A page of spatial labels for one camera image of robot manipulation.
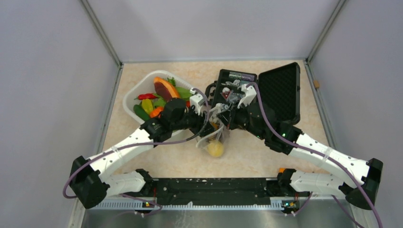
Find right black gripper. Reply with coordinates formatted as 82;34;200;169
217;99;266;140

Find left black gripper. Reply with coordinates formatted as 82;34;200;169
172;104;216;137

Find clear zip top bag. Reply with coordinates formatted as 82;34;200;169
196;103;229;152

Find yellow lemon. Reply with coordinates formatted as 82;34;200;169
207;140;224;158

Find papaya slice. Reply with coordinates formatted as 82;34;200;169
153;77;180;102

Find yellow green star fruit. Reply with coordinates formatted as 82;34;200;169
141;98;154;114

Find white plastic basket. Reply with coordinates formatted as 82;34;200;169
123;70;195;141

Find small orange fruit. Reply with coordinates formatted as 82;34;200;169
149;106;164;118

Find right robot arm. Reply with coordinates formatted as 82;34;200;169
217;102;383;210

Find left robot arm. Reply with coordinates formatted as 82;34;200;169
64;95;209;209

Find poker chips in case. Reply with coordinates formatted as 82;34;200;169
213;69;258;104

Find green lettuce leaf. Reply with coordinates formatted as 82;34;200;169
166;77;193;101

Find black carrying case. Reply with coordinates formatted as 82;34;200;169
205;62;300;125

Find dark green cucumber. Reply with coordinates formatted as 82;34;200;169
133;104;150;121

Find red chili pepper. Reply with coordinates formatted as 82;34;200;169
136;93;159;100

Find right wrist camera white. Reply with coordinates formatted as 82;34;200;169
237;83;257;109

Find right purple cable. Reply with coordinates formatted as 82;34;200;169
245;82;384;228

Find purple cable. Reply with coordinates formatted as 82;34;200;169
245;82;384;228
62;88;211;218

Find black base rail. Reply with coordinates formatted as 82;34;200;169
125;177;312;209

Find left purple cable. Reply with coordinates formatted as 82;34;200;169
62;88;211;218

